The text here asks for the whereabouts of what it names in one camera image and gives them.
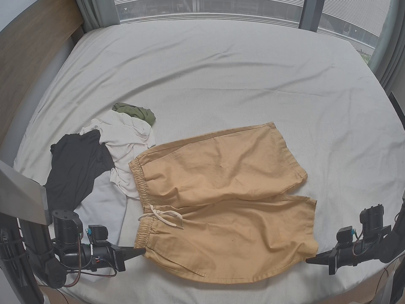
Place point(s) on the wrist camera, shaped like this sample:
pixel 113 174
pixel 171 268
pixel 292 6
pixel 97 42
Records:
pixel 98 233
pixel 345 237

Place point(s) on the tan shorts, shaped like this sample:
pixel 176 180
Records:
pixel 227 201

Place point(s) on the olive green garment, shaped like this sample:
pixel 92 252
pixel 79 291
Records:
pixel 136 111

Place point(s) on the grey-green curtain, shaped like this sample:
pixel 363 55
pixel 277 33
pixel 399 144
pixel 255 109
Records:
pixel 95 5
pixel 390 43

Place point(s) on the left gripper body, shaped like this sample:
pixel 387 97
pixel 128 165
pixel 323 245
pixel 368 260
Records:
pixel 104 256

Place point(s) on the pale blue garment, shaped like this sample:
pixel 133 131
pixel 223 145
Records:
pixel 104 207

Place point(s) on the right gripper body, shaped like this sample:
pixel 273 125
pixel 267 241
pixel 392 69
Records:
pixel 343 258

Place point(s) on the cream garment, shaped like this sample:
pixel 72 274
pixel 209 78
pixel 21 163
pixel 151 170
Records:
pixel 126 141

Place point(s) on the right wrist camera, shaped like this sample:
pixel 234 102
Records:
pixel 345 237

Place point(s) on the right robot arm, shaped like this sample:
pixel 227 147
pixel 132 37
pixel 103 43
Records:
pixel 373 220

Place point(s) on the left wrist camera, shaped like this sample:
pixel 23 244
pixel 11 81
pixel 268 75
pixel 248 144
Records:
pixel 98 233

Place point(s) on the black garment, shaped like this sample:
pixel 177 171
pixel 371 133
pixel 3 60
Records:
pixel 79 166

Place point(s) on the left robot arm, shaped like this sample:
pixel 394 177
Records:
pixel 22 198

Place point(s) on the bed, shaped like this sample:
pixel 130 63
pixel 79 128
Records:
pixel 221 74

